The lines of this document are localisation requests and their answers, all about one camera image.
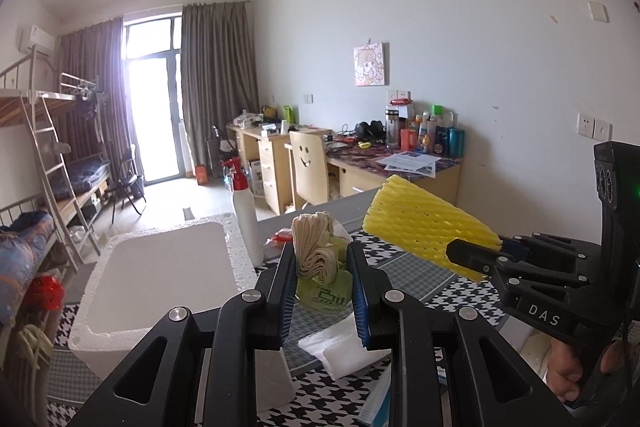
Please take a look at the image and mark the yellow foam fruit net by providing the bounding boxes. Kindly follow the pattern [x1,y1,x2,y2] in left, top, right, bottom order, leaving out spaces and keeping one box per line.
[362,176,501,283]

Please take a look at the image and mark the blue surgical face mask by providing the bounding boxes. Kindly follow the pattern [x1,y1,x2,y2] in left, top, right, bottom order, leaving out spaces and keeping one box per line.
[356,366,392,427]

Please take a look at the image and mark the person's right hand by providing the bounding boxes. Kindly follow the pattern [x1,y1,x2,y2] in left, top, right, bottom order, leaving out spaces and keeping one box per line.
[546,337,629,403]

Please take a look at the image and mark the white styrofoam box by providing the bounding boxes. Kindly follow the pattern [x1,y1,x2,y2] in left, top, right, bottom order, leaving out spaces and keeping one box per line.
[68,213,295,415]

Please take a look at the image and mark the houndstooth tablecloth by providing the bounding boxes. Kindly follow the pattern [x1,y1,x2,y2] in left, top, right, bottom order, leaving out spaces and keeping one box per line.
[46,219,506,426]

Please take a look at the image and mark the teal bottle on desk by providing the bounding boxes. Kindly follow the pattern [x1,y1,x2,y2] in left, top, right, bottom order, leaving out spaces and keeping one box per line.
[448,127,465,158]

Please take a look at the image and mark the papers on desk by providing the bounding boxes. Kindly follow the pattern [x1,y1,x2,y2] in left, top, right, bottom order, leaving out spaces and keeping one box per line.
[376,150,440,178]

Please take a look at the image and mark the wooden desk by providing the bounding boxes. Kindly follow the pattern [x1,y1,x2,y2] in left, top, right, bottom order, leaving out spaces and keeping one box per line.
[226,121,462,216]

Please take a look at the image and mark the red plastic bag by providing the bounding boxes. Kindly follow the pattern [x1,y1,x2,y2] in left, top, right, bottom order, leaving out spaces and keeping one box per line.
[23,275,65,311]

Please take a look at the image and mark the white spray bottle red trigger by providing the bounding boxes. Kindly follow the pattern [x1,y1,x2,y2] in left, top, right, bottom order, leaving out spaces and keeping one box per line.
[222,157,264,267]

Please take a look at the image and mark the red snack wrapper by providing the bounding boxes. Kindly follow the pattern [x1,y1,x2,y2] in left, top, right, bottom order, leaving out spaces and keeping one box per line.
[262,228,293,260]

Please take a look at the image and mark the blue plaid quilt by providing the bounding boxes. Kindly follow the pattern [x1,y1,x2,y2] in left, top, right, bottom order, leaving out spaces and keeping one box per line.
[0,210,54,327]

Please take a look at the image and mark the black folding chair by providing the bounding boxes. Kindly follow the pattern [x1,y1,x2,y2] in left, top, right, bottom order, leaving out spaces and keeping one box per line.
[105,143,148,225]

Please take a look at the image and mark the wooden smiley face chair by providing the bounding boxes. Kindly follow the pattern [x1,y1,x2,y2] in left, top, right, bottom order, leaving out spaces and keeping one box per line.
[290,131,330,205]

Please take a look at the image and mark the metal bunk bed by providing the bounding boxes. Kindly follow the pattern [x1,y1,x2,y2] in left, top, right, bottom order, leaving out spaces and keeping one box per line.
[0,43,151,427]

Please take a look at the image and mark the right brown curtain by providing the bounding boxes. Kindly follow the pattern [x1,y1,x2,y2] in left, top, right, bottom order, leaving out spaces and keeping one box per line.
[180,2,259,168]

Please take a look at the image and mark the brown curtain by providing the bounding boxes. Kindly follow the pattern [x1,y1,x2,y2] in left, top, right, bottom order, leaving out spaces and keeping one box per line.
[180,2,259,168]
[58,17,131,169]

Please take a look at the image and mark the left brown curtain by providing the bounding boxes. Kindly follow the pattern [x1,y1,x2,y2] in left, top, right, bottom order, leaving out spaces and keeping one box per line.
[58,17,131,169]

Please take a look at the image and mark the glass balcony door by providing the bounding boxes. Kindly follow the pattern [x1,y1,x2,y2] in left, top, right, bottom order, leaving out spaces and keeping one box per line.
[125,13,186,184]

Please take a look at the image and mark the white air conditioner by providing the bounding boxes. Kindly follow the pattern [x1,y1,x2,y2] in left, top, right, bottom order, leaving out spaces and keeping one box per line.
[18,26,56,56]

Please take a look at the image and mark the anime wall picture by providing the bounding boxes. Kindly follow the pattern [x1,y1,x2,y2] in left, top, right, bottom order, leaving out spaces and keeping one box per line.
[354,42,386,87]

